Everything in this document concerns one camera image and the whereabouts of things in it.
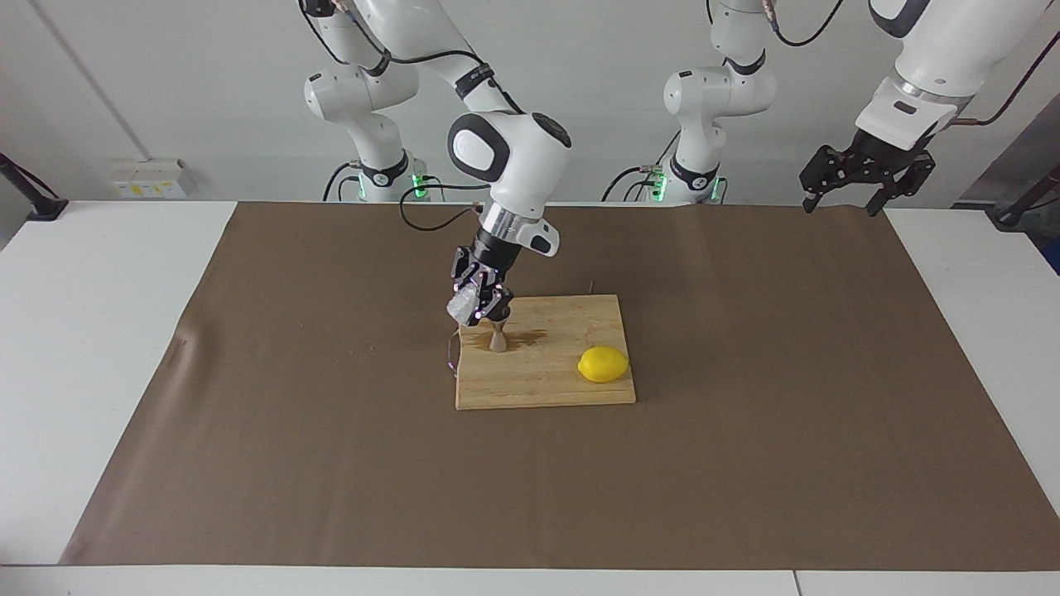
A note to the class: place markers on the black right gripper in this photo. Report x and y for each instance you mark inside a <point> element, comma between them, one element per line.
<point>495,258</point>

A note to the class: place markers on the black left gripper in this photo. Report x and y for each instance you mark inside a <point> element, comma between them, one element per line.
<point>878,157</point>

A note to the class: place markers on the clear textured glass cup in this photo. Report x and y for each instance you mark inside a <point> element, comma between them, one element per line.
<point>460,308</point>

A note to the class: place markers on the steel double jigger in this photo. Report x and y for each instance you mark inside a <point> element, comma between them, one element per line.
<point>497,341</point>

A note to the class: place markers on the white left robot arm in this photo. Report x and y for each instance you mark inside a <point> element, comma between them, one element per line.
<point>952,50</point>

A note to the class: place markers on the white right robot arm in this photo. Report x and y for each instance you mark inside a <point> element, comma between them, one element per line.
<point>513,165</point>

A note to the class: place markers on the wooden cutting board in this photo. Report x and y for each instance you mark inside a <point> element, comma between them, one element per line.
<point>538,381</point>

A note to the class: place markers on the yellow lemon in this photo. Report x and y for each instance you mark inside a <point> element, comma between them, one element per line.
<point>603,364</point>

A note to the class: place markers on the brown paper table mat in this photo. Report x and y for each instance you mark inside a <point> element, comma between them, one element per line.
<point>530,480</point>

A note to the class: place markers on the white wall socket box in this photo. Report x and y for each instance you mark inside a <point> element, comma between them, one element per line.
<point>149,182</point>

